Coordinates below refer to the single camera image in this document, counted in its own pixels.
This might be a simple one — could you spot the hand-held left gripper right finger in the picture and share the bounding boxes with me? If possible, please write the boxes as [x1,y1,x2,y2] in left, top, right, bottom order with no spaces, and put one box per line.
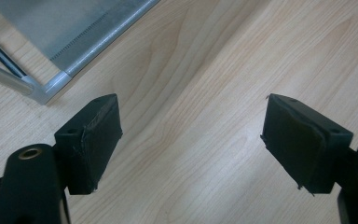
[259,92,354,198]

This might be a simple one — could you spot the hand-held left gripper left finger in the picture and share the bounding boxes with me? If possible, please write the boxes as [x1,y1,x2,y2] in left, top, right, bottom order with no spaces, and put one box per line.
[53,92,124,196]

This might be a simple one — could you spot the metal shoe rack grey shelves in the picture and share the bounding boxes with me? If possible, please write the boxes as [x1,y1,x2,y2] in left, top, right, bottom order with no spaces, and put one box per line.
[0,0,161,106]

